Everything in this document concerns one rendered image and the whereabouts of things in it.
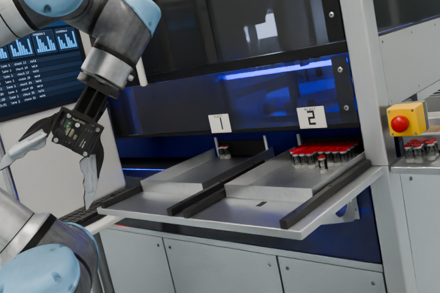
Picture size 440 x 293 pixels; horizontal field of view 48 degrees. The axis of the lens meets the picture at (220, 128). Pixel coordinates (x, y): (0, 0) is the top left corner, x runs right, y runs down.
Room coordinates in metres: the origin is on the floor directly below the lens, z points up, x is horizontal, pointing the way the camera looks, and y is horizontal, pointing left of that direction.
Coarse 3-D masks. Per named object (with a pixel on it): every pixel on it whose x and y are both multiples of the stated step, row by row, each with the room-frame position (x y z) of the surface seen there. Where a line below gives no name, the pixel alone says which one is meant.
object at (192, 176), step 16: (192, 160) 1.63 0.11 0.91; (208, 160) 1.68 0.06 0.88; (224, 160) 1.63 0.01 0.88; (240, 160) 1.58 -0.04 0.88; (256, 160) 1.46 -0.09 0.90; (160, 176) 1.52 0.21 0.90; (176, 176) 1.56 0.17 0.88; (192, 176) 1.51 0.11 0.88; (208, 176) 1.47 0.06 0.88; (224, 176) 1.35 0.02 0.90; (160, 192) 1.41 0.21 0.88; (176, 192) 1.36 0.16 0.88; (192, 192) 1.31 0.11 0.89
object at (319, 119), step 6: (300, 108) 1.35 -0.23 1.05; (306, 108) 1.34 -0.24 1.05; (312, 108) 1.33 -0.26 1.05; (318, 108) 1.31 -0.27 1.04; (300, 114) 1.36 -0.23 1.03; (306, 114) 1.34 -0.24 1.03; (318, 114) 1.32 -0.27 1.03; (324, 114) 1.30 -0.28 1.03; (300, 120) 1.36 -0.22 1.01; (306, 120) 1.34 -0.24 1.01; (312, 120) 1.33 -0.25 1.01; (318, 120) 1.32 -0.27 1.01; (324, 120) 1.31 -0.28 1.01; (300, 126) 1.36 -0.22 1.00; (306, 126) 1.35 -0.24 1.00; (312, 126) 1.33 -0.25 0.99; (318, 126) 1.32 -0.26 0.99; (324, 126) 1.31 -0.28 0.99
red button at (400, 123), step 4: (396, 116) 1.14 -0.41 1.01; (400, 116) 1.14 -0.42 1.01; (404, 116) 1.14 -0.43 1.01; (392, 120) 1.15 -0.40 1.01; (396, 120) 1.14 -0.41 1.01; (400, 120) 1.13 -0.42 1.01; (404, 120) 1.13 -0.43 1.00; (408, 120) 1.14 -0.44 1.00; (392, 124) 1.15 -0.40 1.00; (396, 124) 1.14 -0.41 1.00; (400, 124) 1.13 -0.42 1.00; (404, 124) 1.13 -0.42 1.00; (408, 124) 1.13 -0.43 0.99; (392, 128) 1.15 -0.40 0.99; (396, 128) 1.14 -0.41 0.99; (400, 128) 1.13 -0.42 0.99; (404, 128) 1.13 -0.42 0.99; (400, 132) 1.14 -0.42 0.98
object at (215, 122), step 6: (216, 114) 1.57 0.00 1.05; (222, 114) 1.55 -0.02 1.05; (210, 120) 1.59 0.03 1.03; (216, 120) 1.57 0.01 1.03; (222, 120) 1.55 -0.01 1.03; (228, 120) 1.54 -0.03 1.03; (216, 126) 1.57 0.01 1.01; (228, 126) 1.54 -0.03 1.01; (216, 132) 1.58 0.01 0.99; (222, 132) 1.56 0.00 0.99
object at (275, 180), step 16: (272, 160) 1.39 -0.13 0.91; (288, 160) 1.44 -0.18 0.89; (352, 160) 1.20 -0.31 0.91; (240, 176) 1.28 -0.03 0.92; (256, 176) 1.32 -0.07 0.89; (272, 176) 1.33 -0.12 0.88; (288, 176) 1.29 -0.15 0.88; (304, 176) 1.26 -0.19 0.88; (320, 176) 1.23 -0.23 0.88; (336, 176) 1.14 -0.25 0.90; (240, 192) 1.20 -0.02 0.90; (256, 192) 1.16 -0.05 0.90; (272, 192) 1.13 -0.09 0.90; (288, 192) 1.10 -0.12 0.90; (304, 192) 1.07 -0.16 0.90
